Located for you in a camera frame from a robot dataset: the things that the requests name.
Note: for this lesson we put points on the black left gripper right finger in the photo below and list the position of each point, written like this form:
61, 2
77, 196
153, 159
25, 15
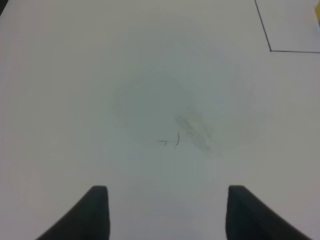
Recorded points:
248, 218

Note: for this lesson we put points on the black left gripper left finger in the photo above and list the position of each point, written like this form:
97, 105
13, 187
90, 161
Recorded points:
88, 219

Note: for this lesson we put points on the white template paper sheet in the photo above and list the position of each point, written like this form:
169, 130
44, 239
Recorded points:
290, 26

